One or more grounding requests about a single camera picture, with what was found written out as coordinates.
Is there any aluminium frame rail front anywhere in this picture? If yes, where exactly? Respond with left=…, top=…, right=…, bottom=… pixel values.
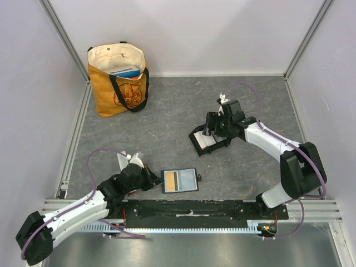
left=41, top=199, right=343, bottom=223

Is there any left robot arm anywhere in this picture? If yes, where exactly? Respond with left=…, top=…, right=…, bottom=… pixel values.
left=16, top=163, right=162, bottom=266

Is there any black leather card holder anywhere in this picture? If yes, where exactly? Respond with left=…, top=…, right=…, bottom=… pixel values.
left=161, top=168, right=201, bottom=194

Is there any clear acrylic rectangular block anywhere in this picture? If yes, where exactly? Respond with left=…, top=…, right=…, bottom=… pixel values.
left=116, top=151, right=137, bottom=194

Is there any orange canvas tote bag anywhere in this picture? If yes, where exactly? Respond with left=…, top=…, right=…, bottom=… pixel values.
left=87, top=42, right=150, bottom=117

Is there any slotted cable duct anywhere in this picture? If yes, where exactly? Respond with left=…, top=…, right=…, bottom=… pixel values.
left=79, top=220, right=271, bottom=234

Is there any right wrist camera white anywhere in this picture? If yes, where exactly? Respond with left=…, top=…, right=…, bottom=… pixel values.
left=217, top=93, right=230, bottom=113

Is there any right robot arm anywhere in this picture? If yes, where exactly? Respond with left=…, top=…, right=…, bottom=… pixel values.
left=194, top=95, right=327, bottom=219

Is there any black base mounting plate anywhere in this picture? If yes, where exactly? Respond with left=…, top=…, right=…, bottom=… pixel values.
left=104, top=200, right=289, bottom=228

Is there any blue book in bag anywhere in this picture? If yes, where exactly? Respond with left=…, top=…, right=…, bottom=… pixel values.
left=108, top=65, right=140, bottom=80

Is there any stack of white cards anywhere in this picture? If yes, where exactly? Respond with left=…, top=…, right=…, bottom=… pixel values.
left=194, top=131, right=216, bottom=149

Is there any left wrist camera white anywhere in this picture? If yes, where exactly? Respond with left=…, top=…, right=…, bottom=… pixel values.
left=126, top=152, right=145, bottom=168

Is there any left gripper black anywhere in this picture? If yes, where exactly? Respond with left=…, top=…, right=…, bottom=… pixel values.
left=125, top=164, right=164, bottom=193

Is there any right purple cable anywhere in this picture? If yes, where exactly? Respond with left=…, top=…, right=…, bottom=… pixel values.
left=222, top=82, right=328, bottom=241

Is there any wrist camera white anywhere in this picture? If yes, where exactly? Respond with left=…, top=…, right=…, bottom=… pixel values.
left=126, top=152, right=145, bottom=168
left=217, top=93, right=230, bottom=113

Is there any black plastic card bin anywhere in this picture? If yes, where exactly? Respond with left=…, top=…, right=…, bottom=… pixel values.
left=189, top=125, right=231, bottom=156

